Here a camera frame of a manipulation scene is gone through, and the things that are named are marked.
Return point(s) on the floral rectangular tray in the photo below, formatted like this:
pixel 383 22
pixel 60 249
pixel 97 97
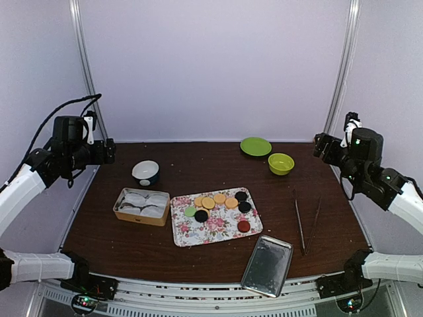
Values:
pixel 221 225

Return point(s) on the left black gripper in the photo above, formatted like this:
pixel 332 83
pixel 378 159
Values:
pixel 100 158

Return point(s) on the silver metal tin lid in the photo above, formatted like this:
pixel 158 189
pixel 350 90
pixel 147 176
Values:
pixel 268 267

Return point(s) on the right aluminium frame post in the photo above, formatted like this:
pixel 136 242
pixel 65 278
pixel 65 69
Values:
pixel 344 67

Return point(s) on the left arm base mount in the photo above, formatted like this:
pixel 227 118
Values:
pixel 92 284

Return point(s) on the front aluminium rail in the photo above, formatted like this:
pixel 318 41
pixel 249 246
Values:
pixel 299 297

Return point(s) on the green cookie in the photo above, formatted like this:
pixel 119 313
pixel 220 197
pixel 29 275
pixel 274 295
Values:
pixel 190 211

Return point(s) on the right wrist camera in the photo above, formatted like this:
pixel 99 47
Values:
pixel 352 122

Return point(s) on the beige cookie tin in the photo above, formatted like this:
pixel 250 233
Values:
pixel 142 206

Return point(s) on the aluminium frame post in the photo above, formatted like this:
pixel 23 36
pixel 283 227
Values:
pixel 344 67
pixel 84 58

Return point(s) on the green bowl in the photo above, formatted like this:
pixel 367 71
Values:
pixel 280 164

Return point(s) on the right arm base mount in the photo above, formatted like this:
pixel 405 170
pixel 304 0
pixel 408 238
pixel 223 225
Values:
pixel 340 280

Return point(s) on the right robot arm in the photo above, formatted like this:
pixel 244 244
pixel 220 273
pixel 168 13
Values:
pixel 359 163

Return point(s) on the left aluminium frame post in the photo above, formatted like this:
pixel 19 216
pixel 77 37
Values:
pixel 84 58

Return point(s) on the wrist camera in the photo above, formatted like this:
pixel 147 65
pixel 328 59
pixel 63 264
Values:
pixel 352 122
pixel 89 122

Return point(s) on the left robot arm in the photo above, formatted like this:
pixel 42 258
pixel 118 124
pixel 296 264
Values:
pixel 66 155

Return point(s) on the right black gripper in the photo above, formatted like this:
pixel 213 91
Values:
pixel 320 147

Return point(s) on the black sandwich cookie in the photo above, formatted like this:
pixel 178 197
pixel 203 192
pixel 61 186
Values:
pixel 201 215
pixel 244 207
pixel 241 196

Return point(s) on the tan biscuit cookie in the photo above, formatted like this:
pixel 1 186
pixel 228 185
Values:
pixel 208 203
pixel 219 198
pixel 231 203
pixel 198 201

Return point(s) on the white and dark bowl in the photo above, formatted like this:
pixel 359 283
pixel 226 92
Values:
pixel 146 173

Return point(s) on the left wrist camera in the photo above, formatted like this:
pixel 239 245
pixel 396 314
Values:
pixel 89 122

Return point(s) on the green plate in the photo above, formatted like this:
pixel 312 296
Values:
pixel 256 146

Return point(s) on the metal tongs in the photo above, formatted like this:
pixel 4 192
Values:
pixel 305 246

